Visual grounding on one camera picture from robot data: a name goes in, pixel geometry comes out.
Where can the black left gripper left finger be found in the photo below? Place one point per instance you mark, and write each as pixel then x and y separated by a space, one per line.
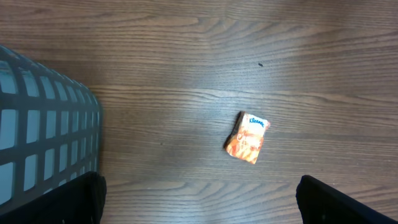
pixel 80 200

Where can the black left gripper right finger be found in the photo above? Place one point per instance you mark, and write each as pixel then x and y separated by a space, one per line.
pixel 320 203

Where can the grey mesh basket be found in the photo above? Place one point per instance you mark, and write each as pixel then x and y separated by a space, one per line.
pixel 51 130

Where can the orange tissue packet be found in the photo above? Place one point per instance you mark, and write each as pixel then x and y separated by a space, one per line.
pixel 247 137

